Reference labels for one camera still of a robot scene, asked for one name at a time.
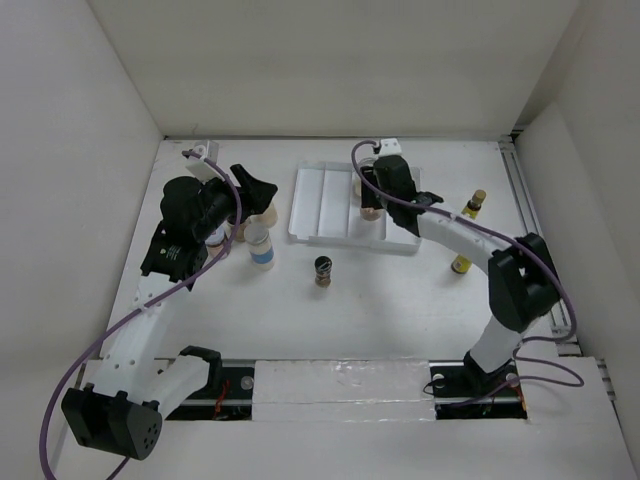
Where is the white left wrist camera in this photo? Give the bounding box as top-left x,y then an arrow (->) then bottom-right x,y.
182,140 -> 219,183

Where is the yellow bottle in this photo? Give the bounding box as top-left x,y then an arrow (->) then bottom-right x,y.
450,255 -> 473,275
462,189 -> 487,220

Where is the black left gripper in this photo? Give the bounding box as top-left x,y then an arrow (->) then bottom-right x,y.
193,164 -> 275,241

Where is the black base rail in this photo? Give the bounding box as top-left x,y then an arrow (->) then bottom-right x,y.
170,359 -> 527,423

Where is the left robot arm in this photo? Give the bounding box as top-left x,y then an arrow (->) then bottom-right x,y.
61,164 -> 278,460

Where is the blue label white bottle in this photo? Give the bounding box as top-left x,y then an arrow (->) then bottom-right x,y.
244,223 -> 274,270

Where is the pink lid spice jar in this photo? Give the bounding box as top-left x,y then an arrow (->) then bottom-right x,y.
360,207 -> 384,222

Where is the yellow bottle far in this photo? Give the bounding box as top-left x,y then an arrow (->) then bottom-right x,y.
462,189 -> 487,220

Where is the aluminium side rail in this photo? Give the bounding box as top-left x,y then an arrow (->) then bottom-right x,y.
497,134 -> 617,401

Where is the yellow bottle near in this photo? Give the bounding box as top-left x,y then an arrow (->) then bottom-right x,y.
450,255 -> 473,275

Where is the glass jar beige powder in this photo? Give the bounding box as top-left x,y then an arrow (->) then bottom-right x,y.
353,157 -> 375,198

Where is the small dark pepper bottle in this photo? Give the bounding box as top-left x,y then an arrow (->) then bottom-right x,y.
314,255 -> 333,288

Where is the yellow-green lid spice jar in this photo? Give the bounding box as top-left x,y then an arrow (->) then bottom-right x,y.
252,201 -> 278,229

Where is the red label spice jar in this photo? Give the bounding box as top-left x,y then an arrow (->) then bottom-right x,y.
205,225 -> 231,260

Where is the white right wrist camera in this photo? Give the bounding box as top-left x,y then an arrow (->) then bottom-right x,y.
373,138 -> 402,156

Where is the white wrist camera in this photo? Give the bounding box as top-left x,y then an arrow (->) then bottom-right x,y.
373,138 -> 402,156
182,140 -> 219,183

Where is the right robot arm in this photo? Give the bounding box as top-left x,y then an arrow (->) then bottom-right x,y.
355,155 -> 561,405

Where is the black dome lid jar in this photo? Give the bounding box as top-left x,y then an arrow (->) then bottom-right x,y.
226,216 -> 251,242

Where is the white divided organizer tray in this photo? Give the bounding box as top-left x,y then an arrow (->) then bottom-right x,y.
288,161 -> 421,255

